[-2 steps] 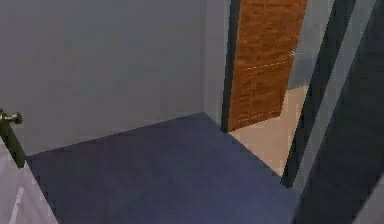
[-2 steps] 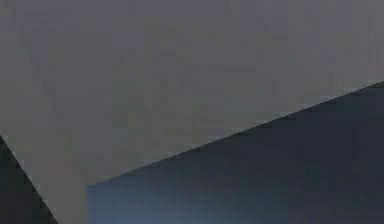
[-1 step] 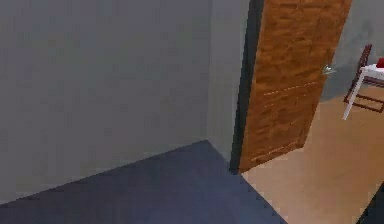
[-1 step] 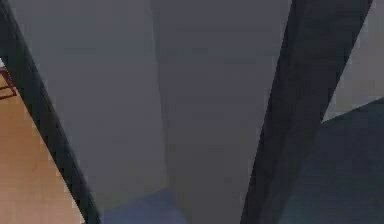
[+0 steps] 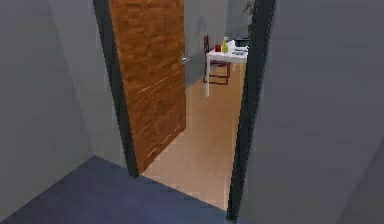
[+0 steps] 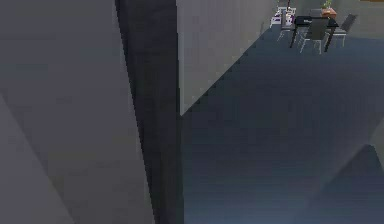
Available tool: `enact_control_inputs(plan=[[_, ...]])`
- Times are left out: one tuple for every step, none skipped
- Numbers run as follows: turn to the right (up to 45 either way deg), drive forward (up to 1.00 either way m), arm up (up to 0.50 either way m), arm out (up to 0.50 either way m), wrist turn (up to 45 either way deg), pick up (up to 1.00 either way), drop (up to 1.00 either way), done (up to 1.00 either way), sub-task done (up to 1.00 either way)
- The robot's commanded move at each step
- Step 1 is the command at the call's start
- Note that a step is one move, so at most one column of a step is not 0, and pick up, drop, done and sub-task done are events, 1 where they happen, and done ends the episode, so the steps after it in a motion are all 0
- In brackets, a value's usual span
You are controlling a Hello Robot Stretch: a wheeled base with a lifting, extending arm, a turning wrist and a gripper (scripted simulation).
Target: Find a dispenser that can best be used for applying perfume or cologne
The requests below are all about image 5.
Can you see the brown wooden room door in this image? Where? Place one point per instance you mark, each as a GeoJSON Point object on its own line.
{"type": "Point", "coordinates": [150, 83]}

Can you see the dark red wooden chair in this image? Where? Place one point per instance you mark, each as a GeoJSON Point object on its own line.
{"type": "Point", "coordinates": [216, 66]}

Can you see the white table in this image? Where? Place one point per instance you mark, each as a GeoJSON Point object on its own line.
{"type": "Point", "coordinates": [226, 57]}

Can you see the red cup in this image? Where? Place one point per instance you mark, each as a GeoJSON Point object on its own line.
{"type": "Point", "coordinates": [218, 48]}

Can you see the yellow spray bottle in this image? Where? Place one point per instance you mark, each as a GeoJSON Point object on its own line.
{"type": "Point", "coordinates": [225, 47]}

